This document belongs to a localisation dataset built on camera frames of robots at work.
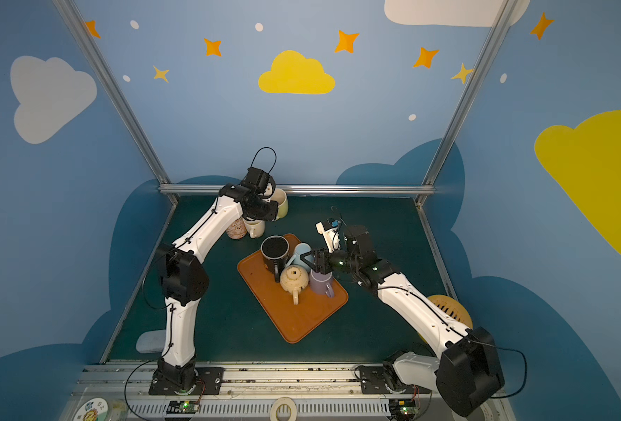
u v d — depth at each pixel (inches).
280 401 28.0
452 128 37.7
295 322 33.9
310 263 28.3
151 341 30.8
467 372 15.9
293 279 33.9
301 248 36.7
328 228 27.2
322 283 34.4
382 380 29.1
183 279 21.8
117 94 33.3
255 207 27.4
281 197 36.3
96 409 24.8
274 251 35.8
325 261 26.6
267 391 29.0
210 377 29.5
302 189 48.3
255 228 39.9
